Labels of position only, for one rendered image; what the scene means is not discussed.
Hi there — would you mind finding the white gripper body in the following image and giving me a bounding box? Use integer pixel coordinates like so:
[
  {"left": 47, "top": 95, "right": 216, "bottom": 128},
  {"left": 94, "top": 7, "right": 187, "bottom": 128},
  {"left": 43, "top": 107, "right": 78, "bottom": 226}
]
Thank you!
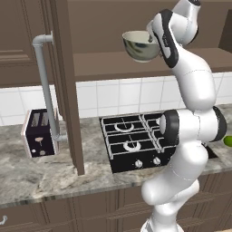
[{"left": 146, "top": 17, "right": 161, "bottom": 44}]

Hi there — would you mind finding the shiny metal bowl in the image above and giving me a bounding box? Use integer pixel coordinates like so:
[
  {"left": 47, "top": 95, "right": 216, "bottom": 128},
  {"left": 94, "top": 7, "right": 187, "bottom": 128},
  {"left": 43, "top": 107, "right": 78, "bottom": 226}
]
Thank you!
[{"left": 121, "top": 30, "right": 161, "bottom": 63}]

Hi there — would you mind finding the brown open cabinet door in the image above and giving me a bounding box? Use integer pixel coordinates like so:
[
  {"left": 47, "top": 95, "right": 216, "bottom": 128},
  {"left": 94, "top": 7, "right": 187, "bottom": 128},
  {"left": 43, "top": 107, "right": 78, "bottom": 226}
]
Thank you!
[{"left": 49, "top": 0, "right": 86, "bottom": 177}]

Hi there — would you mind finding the brown closed cabinet door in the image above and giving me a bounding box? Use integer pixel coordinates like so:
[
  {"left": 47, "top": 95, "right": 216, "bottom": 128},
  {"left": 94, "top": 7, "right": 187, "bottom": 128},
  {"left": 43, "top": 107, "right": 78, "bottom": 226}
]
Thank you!
[{"left": 0, "top": 0, "right": 56, "bottom": 89}]

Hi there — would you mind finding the green lime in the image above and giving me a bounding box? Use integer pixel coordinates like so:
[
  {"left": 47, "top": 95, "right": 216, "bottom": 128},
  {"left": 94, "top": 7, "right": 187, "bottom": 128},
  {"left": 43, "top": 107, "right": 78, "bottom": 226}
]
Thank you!
[{"left": 222, "top": 135, "right": 232, "bottom": 148}]

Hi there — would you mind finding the brown lower cabinet run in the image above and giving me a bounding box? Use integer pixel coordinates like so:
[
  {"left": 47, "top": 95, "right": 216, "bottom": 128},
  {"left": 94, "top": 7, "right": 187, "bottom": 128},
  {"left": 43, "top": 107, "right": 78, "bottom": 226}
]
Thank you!
[{"left": 0, "top": 169, "right": 232, "bottom": 232}]

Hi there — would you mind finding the black gas hob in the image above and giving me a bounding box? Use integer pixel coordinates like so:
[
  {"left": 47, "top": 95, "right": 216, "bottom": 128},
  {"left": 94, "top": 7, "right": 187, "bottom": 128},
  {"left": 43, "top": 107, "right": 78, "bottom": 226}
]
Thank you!
[{"left": 99, "top": 111, "right": 219, "bottom": 175}]

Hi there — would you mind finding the black and white toaster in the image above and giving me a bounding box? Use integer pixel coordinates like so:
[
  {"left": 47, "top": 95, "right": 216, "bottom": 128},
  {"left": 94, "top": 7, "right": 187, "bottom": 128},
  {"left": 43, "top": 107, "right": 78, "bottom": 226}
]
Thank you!
[{"left": 20, "top": 108, "right": 61, "bottom": 160}]

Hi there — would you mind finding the brown open wall cabinet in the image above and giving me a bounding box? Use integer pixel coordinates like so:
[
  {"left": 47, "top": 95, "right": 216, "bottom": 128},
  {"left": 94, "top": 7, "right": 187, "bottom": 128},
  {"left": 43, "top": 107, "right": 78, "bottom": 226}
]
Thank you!
[{"left": 66, "top": 0, "right": 232, "bottom": 83}]

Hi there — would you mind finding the grey tubular door handle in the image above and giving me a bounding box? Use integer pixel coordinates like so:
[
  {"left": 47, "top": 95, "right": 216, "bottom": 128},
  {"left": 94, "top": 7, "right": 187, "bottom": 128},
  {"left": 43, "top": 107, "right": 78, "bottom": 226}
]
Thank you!
[{"left": 32, "top": 31, "right": 69, "bottom": 143}]

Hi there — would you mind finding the silver lower cabinet handle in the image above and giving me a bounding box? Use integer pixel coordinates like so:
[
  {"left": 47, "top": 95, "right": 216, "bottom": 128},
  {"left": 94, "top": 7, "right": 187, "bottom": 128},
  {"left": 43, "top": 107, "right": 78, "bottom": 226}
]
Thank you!
[{"left": 0, "top": 215, "right": 9, "bottom": 227}]

